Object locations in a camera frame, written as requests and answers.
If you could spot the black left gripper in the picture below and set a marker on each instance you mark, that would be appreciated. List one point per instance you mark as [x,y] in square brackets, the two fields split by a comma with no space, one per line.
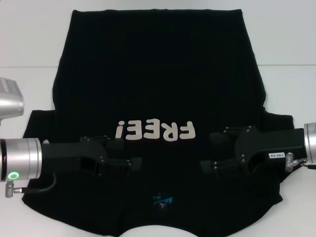
[69,155]

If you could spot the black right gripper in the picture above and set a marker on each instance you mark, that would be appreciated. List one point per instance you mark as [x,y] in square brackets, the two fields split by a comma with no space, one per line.
[271,143]

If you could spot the black t-shirt with FREE print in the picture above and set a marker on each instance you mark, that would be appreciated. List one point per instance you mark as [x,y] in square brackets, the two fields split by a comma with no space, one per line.
[158,74]

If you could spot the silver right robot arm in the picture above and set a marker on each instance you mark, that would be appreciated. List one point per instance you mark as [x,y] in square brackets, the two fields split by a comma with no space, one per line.
[311,143]

